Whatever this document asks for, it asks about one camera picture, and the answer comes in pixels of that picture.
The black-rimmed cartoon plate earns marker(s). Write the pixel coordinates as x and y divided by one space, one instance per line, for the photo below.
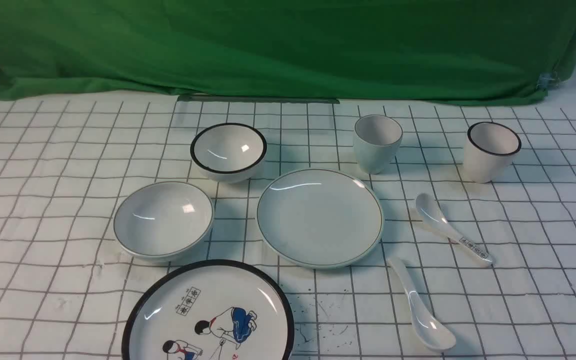
215 309

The black-rimmed white cup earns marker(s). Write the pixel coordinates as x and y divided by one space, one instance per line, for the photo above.
489 148

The green backdrop cloth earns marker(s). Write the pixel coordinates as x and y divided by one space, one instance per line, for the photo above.
458 52

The metal binder clip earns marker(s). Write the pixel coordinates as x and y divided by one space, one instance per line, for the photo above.
547 81

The white spoon with lettering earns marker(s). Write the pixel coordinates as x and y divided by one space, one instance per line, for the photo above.
432 216

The pale green round plate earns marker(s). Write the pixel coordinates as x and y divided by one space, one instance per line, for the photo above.
320 218

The black-rimmed white bowl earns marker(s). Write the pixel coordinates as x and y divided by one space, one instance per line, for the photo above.
229 152

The plain white ceramic spoon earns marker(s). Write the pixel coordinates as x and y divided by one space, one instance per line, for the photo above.
429 331

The pale green cup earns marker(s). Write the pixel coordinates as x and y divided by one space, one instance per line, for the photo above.
376 140

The white checkered tablecloth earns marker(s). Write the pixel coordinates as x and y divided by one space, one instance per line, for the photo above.
66 288

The pale green shallow bowl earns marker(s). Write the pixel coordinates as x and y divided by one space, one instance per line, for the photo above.
161 221

